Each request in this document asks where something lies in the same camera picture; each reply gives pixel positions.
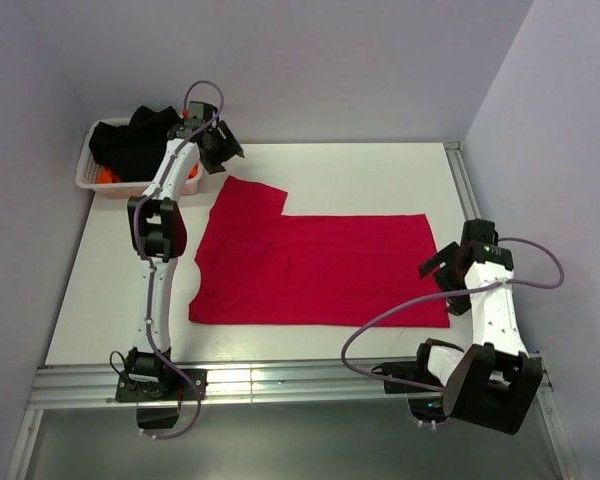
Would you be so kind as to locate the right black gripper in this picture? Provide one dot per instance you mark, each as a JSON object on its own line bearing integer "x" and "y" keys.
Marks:
{"x": 448, "y": 256}

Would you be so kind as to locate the white plastic basket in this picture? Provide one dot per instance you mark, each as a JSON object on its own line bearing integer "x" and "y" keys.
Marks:
{"x": 88, "y": 171}

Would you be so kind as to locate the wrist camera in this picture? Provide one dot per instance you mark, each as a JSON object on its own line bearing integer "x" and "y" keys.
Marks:
{"x": 196, "y": 116}
{"x": 480, "y": 240}

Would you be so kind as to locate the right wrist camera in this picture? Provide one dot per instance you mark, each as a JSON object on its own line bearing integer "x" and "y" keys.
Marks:
{"x": 480, "y": 240}

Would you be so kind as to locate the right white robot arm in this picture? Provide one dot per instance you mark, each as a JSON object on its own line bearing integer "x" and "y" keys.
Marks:
{"x": 493, "y": 382}

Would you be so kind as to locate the orange t shirt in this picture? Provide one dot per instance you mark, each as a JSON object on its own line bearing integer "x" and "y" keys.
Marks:
{"x": 107, "y": 177}

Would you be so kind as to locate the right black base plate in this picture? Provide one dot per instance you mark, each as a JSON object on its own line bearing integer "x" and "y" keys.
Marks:
{"x": 412, "y": 371}

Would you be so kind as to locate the black t shirt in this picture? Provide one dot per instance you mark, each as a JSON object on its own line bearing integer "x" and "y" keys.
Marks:
{"x": 134, "y": 152}

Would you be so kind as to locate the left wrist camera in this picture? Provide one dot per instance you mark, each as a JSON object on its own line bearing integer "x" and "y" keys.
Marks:
{"x": 196, "y": 116}

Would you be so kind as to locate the front aluminium rail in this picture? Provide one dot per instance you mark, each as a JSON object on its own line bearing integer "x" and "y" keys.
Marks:
{"x": 95, "y": 386}

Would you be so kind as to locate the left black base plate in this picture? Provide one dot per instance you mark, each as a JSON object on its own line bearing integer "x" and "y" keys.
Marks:
{"x": 178, "y": 390}

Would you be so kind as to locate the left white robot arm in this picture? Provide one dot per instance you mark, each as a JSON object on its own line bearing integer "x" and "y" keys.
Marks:
{"x": 159, "y": 237}

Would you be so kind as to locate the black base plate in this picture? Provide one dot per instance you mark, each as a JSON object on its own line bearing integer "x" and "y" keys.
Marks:
{"x": 178, "y": 390}
{"x": 412, "y": 371}

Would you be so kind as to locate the red t shirt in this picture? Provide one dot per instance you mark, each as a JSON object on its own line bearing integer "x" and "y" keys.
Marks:
{"x": 260, "y": 266}

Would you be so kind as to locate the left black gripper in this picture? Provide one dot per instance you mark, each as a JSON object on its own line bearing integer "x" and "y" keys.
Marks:
{"x": 229, "y": 148}

